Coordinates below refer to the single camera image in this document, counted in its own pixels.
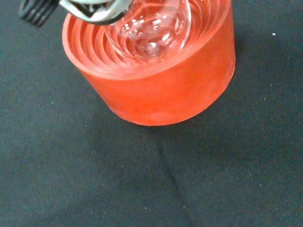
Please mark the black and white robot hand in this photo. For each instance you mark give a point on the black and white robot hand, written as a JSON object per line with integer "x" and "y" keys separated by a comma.
{"x": 99, "y": 11}

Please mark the black bench cloth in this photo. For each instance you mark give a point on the black bench cloth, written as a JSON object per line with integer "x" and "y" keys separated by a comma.
{"x": 94, "y": 177}

